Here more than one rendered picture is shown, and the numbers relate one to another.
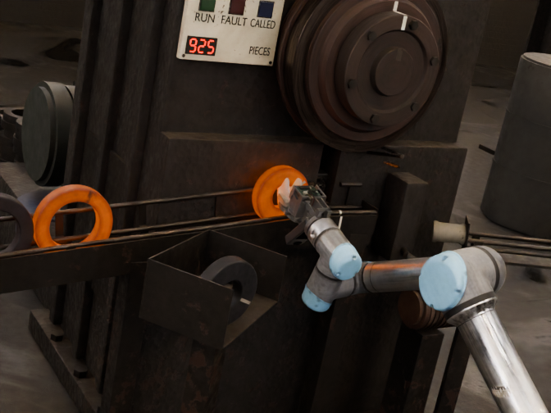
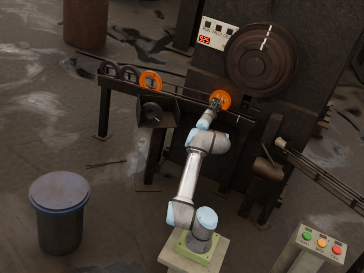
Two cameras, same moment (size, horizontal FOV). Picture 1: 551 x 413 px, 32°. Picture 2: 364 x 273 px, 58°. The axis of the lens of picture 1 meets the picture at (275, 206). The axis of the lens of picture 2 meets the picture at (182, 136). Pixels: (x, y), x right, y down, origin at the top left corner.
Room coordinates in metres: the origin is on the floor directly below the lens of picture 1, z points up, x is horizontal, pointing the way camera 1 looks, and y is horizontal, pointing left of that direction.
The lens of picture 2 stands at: (0.87, -1.50, 1.81)
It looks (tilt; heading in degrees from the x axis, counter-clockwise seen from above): 34 degrees down; 50
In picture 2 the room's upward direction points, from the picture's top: 14 degrees clockwise
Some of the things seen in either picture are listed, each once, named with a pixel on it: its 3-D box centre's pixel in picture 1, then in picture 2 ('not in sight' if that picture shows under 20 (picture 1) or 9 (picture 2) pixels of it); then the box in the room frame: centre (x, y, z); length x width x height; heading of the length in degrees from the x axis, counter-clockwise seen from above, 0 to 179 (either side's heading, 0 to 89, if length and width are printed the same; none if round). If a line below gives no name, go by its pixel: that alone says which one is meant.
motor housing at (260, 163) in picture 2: (423, 368); (259, 190); (2.54, -0.51, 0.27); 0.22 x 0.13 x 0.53; 123
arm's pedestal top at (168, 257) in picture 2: not in sight; (195, 249); (1.81, -0.73, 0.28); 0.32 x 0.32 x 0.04; 35
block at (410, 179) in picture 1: (398, 216); (271, 129); (2.62, -0.35, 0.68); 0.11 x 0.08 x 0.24; 33
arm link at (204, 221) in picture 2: not in sight; (203, 221); (1.80, -0.73, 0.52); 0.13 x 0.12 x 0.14; 137
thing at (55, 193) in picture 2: not in sight; (60, 215); (1.24, -0.17, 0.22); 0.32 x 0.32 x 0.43
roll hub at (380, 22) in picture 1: (388, 70); (255, 65); (2.40, -0.21, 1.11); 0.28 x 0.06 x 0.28; 123
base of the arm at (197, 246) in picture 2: not in sight; (200, 236); (1.81, -0.73, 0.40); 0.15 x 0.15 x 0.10
